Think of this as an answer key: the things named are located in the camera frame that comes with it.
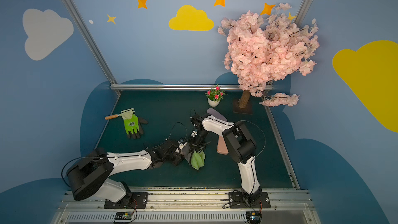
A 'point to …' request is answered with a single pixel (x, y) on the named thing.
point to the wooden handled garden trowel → (126, 114)
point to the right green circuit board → (254, 217)
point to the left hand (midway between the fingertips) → (181, 152)
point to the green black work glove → (132, 124)
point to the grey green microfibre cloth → (196, 159)
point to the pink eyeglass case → (222, 148)
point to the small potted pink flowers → (214, 96)
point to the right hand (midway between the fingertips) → (191, 151)
